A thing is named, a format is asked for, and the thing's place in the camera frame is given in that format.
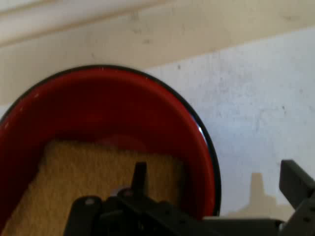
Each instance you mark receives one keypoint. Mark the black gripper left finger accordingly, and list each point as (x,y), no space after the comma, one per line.
(139,177)

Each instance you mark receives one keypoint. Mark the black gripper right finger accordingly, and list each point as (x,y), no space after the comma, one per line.
(295,182)

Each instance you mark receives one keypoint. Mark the tan square sponge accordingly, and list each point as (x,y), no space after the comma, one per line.
(83,177)

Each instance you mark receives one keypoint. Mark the red bowl with black rim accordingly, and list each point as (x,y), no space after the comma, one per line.
(103,105)

